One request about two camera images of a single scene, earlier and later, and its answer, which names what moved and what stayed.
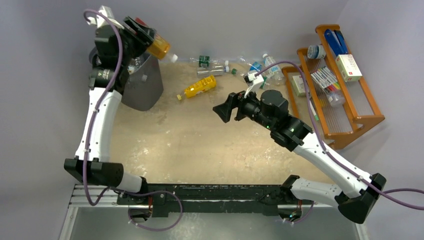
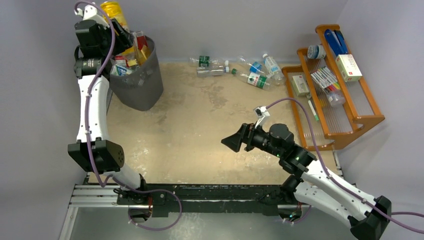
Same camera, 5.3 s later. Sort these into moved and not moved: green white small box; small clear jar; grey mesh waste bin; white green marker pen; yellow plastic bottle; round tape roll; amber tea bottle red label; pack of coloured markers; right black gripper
Moved: right black gripper; yellow plastic bottle; amber tea bottle red label
Not moved: white green marker pen; pack of coloured markers; green white small box; round tape roll; small clear jar; grey mesh waste bin
